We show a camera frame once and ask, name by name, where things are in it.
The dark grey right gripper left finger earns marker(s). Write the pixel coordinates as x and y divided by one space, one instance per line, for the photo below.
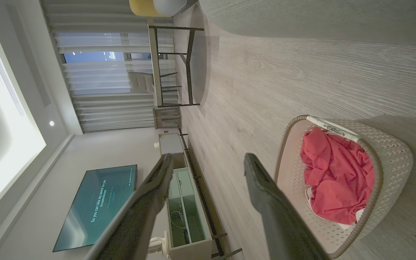
139 216

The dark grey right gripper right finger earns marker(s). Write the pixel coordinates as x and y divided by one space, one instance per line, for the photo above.
276 216

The beige perforated plastic laundry basket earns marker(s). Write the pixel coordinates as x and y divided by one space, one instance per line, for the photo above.
392 159

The flat screen television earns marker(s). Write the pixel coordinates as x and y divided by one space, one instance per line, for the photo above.
96 206

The white glass-door TV cabinet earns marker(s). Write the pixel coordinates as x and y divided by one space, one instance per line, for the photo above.
184 216

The red garment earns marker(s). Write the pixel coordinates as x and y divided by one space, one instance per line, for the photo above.
338 173

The white garment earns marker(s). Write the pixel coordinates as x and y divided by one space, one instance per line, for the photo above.
359 215

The small wooden side table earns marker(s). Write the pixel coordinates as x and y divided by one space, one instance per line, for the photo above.
166 117

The white sheer curtain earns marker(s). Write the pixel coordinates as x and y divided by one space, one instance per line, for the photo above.
103 108

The white chair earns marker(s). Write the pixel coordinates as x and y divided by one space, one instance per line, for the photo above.
140 82

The black-legged table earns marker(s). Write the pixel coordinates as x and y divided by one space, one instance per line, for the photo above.
154 65

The round grey rug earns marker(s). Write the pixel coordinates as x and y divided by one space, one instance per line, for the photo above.
199 61

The grey fabric sofa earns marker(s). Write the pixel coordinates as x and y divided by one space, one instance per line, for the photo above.
320 18

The yellow chair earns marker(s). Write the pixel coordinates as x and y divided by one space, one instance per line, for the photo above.
141 8

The grey round pouf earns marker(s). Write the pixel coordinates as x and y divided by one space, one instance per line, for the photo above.
170 6

